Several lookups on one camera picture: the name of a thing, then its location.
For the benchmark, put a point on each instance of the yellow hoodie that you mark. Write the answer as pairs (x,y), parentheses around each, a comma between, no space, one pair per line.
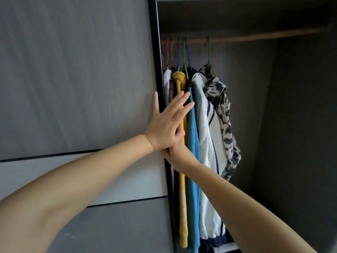
(181,208)

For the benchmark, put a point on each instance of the white shirt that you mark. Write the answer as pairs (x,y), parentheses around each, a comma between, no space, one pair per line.
(167,84)

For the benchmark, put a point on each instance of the wooden hanging rod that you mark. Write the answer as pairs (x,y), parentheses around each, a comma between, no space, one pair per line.
(252,37)

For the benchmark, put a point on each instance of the white jacket with navy stripes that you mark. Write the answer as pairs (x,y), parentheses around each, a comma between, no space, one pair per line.
(210,155)

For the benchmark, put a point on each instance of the person's right forearm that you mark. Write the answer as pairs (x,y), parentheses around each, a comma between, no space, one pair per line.
(242,213)

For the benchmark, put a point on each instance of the black white patterned garment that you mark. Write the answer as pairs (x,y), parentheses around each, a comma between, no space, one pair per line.
(226,123)

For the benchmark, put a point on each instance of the person's right hand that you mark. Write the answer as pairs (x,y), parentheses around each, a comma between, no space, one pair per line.
(179,155)

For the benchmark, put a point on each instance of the person's left hand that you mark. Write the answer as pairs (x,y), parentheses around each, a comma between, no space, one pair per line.
(166,126)

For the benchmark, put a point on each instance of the teal cartoon print shirt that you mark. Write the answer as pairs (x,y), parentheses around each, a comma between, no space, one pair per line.
(193,208)

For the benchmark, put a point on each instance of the person's left forearm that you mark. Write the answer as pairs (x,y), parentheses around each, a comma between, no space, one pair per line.
(63,192)

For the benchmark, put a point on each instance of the bright green hanger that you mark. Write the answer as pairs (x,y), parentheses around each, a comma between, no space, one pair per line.
(185,58)

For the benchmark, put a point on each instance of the grey wardrobe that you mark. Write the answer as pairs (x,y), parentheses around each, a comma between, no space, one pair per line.
(79,76)

